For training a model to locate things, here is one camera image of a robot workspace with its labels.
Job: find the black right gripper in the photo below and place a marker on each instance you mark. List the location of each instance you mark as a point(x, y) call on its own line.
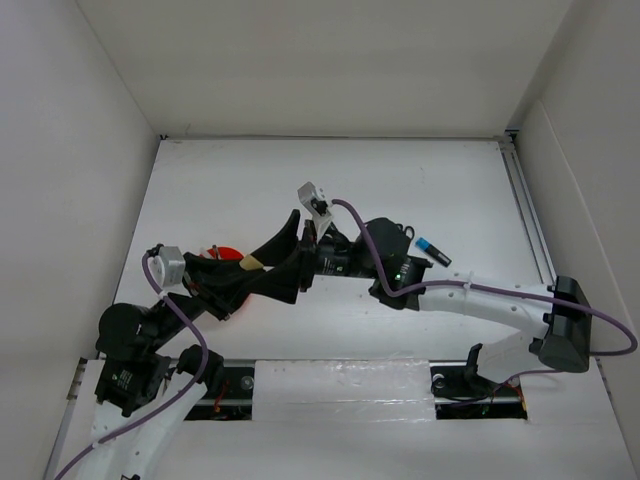
point(284, 279)

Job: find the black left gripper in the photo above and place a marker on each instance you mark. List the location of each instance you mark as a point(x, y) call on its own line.
point(217, 284)

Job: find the tan eraser block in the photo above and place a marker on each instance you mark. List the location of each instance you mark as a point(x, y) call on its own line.
point(250, 263)

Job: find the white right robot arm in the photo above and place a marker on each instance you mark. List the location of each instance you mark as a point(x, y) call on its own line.
point(552, 325)

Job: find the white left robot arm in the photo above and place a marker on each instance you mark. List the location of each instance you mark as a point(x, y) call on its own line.
point(158, 371)

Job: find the orange round divided container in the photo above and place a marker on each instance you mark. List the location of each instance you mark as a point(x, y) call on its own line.
point(218, 298)

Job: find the blue black highlighter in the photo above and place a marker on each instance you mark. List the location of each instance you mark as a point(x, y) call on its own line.
point(432, 251)

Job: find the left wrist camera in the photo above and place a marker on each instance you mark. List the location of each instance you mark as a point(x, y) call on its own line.
point(164, 266)

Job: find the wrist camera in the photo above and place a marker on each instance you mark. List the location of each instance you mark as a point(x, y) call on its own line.
point(319, 207)
point(164, 266)

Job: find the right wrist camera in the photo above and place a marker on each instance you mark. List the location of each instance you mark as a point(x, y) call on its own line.
point(319, 207)

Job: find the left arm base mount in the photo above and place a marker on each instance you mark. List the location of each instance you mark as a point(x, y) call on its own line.
point(233, 401)

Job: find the black handled scissors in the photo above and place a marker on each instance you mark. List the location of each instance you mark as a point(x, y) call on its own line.
point(408, 231)

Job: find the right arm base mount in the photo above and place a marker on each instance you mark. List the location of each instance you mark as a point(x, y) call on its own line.
point(460, 398)

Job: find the aluminium rail right side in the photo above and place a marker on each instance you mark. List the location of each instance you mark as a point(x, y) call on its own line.
point(531, 224)

